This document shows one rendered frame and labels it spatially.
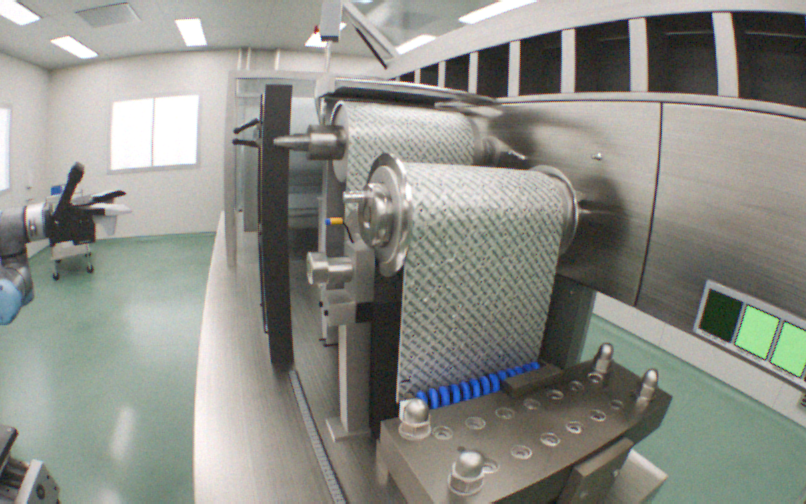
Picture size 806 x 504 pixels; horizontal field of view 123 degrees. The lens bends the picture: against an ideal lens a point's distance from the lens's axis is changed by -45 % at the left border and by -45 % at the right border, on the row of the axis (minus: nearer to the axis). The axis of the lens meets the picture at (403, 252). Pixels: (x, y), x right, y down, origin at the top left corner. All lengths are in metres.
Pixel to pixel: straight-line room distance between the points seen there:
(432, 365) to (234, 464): 0.33
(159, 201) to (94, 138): 1.52
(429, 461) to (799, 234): 0.49
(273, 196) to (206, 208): 5.33
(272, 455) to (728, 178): 0.72
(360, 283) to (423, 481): 0.25
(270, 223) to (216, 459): 0.42
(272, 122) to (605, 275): 0.60
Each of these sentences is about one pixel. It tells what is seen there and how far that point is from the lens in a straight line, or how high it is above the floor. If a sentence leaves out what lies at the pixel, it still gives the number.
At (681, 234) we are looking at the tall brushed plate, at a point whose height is 1.27.
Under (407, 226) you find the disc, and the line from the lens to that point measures 0.41.
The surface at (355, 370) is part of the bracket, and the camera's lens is 0.56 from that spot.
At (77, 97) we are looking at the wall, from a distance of 6.61.
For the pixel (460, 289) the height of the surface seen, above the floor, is 1.17.
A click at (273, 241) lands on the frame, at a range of 0.73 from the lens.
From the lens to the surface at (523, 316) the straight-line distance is 0.56.
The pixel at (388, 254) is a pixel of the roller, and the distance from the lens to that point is 0.45.
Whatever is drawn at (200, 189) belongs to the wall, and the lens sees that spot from 5.99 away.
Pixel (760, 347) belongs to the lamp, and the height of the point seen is 1.17.
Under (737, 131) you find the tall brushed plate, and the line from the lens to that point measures 0.53.
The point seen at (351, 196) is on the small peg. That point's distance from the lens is 0.45.
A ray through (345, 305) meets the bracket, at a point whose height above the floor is 1.13.
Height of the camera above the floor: 1.33
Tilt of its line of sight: 15 degrees down
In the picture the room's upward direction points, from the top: 3 degrees clockwise
